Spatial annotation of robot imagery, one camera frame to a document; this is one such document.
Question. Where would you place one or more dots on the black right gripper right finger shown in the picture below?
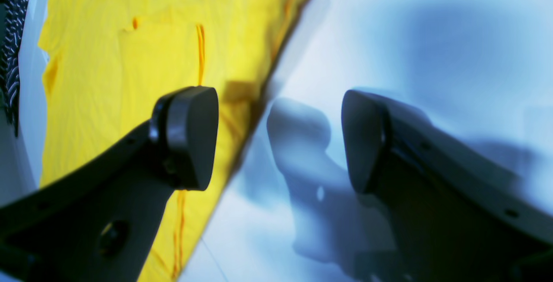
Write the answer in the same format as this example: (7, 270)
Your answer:
(454, 217)

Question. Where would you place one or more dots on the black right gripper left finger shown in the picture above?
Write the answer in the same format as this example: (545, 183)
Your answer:
(98, 223)

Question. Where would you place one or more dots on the yellow T-shirt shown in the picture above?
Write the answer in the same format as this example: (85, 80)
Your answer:
(111, 60)

